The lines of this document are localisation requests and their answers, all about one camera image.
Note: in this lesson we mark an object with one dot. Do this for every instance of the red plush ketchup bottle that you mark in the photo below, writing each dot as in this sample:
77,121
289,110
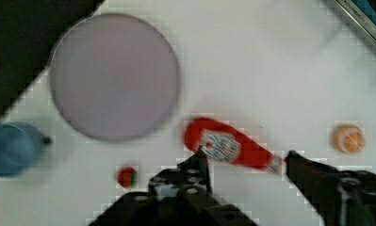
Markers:
224,143

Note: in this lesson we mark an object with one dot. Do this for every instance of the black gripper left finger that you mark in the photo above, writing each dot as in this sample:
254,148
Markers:
192,173

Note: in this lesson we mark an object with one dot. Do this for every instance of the blue cup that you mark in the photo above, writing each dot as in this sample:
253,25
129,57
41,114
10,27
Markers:
21,146

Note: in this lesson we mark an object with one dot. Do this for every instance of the small plush strawberry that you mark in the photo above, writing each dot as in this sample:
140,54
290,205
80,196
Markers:
126,177

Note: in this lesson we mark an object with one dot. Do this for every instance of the round lavender plate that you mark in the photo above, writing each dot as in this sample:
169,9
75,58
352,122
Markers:
114,77

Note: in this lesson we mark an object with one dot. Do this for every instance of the plush orange slice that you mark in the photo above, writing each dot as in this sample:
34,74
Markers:
348,138

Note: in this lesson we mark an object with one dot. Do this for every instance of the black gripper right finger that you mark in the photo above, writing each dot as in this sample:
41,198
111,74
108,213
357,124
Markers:
341,197

